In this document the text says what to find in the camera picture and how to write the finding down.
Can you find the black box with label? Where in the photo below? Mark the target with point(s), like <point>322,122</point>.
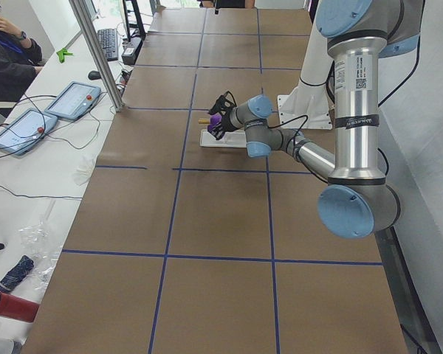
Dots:
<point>131,51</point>

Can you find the teach pendant tablet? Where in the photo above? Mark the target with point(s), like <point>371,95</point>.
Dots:
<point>26,131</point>
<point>74,101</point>

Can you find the teach pendant tablet far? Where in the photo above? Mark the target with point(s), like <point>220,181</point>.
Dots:
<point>74,101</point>

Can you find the seated person in black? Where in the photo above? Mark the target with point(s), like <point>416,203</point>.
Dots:
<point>20,61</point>

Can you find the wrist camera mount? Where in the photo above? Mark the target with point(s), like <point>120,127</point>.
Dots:
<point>223,105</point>

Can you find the grey aluminium frame post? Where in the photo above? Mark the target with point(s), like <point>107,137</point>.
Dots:
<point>88,30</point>

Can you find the green clamp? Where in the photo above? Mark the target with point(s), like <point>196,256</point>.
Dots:
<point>62,54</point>

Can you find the black keyboard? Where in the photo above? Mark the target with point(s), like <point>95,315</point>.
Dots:
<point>108,40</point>

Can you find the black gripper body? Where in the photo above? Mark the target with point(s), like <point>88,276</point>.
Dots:
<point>226,122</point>

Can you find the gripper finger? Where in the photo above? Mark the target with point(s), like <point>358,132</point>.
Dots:
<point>218,132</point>

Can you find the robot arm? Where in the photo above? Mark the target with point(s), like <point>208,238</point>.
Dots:
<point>349,38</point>

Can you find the purple towel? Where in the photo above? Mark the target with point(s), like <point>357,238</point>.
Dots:
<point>215,124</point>

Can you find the teach pendant tablet near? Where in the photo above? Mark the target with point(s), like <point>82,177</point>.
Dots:
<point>26,131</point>

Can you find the dark blue folded cloth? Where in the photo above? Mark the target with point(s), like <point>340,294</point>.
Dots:
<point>16,275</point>

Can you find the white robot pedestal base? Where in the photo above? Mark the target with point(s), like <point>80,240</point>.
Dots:
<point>308,103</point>

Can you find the red cylinder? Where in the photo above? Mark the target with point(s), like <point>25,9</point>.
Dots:
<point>14,307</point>

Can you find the black computer mouse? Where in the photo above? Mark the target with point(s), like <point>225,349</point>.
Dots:
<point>94,75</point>

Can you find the clear plastic wrap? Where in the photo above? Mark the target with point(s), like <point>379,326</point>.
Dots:
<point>43,245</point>

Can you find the white towel rack base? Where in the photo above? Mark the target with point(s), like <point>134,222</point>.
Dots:
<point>236,139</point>

